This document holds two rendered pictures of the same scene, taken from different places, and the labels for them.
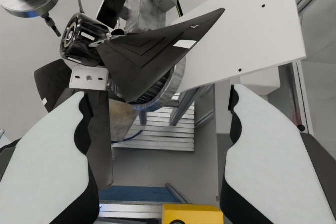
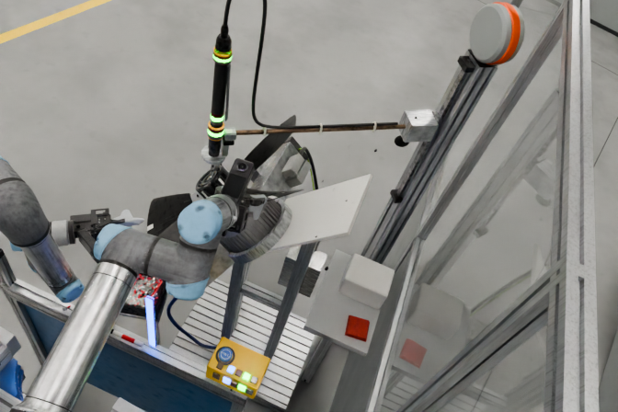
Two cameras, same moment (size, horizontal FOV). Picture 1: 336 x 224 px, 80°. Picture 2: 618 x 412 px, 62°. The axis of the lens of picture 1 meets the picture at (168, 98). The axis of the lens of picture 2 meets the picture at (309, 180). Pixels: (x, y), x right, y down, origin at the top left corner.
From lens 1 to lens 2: 1.18 m
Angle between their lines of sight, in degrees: 25
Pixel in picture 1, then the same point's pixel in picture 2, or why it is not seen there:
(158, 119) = (249, 340)
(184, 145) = (273, 394)
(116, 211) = (167, 358)
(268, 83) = (373, 288)
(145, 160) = not seen: hidden behind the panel
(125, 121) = (216, 267)
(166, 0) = (293, 177)
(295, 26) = (351, 215)
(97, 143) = not seen: hidden behind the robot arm
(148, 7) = (276, 177)
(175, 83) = (272, 240)
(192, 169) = not seen: outside the picture
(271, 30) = (342, 215)
